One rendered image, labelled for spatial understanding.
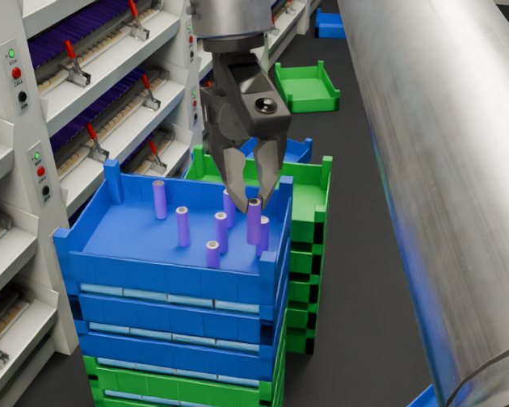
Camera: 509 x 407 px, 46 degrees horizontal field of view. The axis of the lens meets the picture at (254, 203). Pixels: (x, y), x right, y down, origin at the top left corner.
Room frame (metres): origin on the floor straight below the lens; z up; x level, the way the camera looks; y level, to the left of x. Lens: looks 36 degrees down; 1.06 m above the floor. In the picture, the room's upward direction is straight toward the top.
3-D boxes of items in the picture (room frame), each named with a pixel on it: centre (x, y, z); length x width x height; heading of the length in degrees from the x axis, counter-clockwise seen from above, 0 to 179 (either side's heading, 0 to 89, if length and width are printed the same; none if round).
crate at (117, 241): (0.69, 0.10, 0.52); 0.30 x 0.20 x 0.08; 80
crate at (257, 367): (0.69, 0.10, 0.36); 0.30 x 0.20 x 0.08; 80
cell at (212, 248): (0.62, 0.06, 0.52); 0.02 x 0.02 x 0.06
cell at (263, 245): (0.67, -0.01, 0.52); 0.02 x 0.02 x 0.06
